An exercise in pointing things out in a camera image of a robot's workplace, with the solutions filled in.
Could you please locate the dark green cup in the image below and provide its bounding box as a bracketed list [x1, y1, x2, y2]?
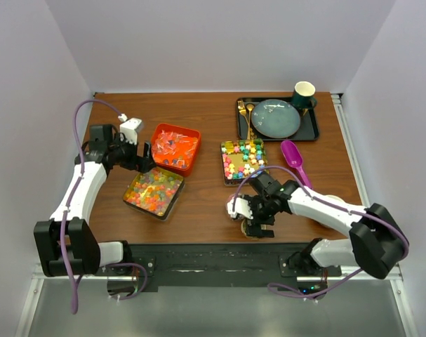
[291, 81, 317, 110]

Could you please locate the aluminium frame rail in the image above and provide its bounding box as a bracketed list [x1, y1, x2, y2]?
[32, 247, 404, 280]

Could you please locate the gold jar lid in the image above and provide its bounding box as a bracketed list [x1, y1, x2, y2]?
[241, 220, 261, 242]

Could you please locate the white paper bowl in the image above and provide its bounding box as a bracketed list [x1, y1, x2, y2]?
[320, 194, 345, 229]

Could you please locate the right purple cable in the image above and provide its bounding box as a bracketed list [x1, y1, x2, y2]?
[232, 165, 410, 301]

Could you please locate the gold spoon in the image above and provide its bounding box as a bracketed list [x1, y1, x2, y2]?
[246, 103, 255, 140]

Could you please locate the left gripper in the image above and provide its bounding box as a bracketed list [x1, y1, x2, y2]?
[108, 133, 156, 173]

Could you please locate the blue ceramic plate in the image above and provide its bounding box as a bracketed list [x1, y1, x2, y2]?
[251, 98, 301, 139]

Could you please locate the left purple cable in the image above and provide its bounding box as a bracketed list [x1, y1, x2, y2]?
[59, 98, 147, 315]

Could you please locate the purple plastic scoop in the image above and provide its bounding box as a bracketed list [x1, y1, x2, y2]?
[280, 140, 312, 189]

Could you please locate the purple cable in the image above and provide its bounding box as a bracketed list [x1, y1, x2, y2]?
[59, 98, 147, 315]
[232, 165, 410, 301]

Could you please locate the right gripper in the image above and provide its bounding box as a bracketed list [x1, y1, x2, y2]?
[243, 195, 276, 239]

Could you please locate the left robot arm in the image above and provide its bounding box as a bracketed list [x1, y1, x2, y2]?
[34, 118, 156, 277]

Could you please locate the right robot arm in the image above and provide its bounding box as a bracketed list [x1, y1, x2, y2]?
[227, 171, 409, 279]

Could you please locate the orange candy box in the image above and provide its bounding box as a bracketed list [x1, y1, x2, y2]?
[151, 123, 201, 177]

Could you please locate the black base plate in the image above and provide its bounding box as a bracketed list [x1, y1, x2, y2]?
[93, 243, 342, 296]

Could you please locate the candy tin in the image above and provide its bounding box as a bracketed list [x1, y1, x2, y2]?
[220, 138, 268, 186]
[122, 167, 185, 220]

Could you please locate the gold fork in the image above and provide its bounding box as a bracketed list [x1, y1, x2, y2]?
[237, 100, 252, 140]

